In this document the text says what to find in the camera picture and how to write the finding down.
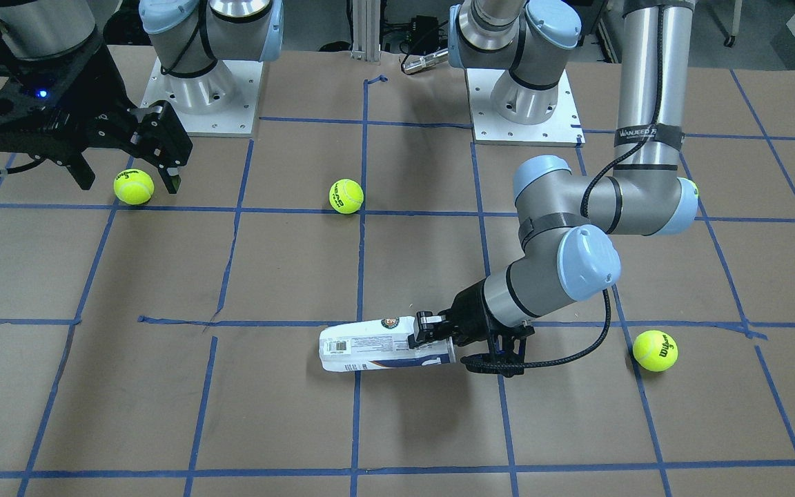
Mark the tennis ball near left gripper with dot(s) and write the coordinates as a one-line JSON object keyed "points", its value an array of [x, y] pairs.
{"points": [[692, 188]]}

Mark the tennis ball centre front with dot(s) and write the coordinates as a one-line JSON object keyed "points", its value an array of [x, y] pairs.
{"points": [[346, 196]]}

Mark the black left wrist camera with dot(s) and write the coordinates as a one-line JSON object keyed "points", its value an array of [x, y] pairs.
{"points": [[506, 352]]}

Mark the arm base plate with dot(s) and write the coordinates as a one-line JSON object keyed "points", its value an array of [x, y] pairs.
{"points": [[506, 113], [223, 102]]}

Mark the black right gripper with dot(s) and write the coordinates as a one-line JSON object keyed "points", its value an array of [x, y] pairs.
{"points": [[91, 84]]}

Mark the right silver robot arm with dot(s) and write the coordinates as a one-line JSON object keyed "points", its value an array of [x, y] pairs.
{"points": [[190, 37]]}

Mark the tennis ball front corner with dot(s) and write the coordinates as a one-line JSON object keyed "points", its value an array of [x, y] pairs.
{"points": [[655, 351]]}

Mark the aluminium frame post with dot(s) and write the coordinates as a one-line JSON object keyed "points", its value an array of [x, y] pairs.
{"points": [[365, 31]]}

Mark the white blue tennis ball can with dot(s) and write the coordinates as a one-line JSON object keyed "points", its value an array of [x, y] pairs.
{"points": [[381, 344]]}

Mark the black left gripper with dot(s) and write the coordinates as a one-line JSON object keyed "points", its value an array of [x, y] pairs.
{"points": [[467, 314]]}

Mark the tennis ball near base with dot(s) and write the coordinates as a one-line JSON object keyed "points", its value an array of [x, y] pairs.
{"points": [[133, 186]]}

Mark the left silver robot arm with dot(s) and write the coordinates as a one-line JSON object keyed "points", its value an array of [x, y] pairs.
{"points": [[566, 220]]}

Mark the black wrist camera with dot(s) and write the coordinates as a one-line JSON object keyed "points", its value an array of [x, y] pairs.
{"points": [[506, 352], [28, 103]]}

